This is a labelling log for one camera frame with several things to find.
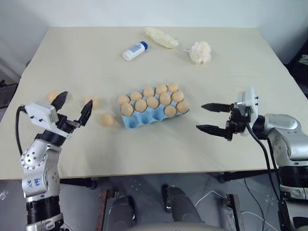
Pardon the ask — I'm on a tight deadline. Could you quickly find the white bottle with blue cap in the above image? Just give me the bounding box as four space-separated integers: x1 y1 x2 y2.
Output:
122 41 149 62

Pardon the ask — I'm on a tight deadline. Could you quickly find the peach white mesh bath puff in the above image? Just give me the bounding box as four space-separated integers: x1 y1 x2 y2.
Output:
183 40 213 66

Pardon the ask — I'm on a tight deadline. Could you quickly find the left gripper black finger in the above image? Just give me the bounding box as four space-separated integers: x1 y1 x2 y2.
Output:
51 91 69 114
77 99 94 127

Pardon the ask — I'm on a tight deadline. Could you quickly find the black crate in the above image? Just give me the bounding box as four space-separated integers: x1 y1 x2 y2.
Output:
0 79 19 109

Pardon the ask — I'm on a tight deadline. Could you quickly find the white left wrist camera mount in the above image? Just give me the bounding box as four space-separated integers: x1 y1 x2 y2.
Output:
24 102 60 126

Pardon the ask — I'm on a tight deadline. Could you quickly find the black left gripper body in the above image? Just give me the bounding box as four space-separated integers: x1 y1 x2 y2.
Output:
56 113 84 139

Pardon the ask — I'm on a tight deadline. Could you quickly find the white floor cable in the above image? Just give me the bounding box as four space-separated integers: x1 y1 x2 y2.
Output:
194 178 268 231

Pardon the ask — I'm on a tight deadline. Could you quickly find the clear bag of white filling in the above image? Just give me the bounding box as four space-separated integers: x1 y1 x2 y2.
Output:
144 26 180 49

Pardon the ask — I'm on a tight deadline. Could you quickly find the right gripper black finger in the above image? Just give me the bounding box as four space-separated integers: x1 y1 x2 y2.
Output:
200 103 233 114
195 124 228 138

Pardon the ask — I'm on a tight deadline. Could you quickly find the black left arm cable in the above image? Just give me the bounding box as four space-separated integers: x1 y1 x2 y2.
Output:
15 104 27 155

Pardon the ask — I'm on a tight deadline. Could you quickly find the rusty metal stand rail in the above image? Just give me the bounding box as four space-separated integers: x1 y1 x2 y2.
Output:
225 193 242 231
99 188 114 231

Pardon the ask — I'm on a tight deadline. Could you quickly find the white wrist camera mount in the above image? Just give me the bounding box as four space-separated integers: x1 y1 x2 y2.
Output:
235 86 262 136
24 102 60 126

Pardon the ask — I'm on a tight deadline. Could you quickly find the blue egg carton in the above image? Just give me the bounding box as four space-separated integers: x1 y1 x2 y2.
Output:
117 84 191 130

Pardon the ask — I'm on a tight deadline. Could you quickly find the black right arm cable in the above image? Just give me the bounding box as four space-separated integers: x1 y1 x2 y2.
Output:
244 108 285 203

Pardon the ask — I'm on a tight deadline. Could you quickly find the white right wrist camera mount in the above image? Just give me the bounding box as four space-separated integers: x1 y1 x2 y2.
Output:
235 86 262 136

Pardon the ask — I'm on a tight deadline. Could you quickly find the black table leg brace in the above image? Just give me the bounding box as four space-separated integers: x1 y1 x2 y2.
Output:
59 177 98 190
217 169 280 184

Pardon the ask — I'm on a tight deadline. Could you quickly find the dark rounded grey shape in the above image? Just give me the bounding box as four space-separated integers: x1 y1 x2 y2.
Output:
161 184 203 231
108 195 140 231

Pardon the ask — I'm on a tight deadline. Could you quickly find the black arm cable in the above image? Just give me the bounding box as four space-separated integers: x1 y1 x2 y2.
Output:
244 108 285 203
15 104 27 155

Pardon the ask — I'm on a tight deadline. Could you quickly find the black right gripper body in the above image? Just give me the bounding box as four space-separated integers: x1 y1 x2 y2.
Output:
225 102 252 141

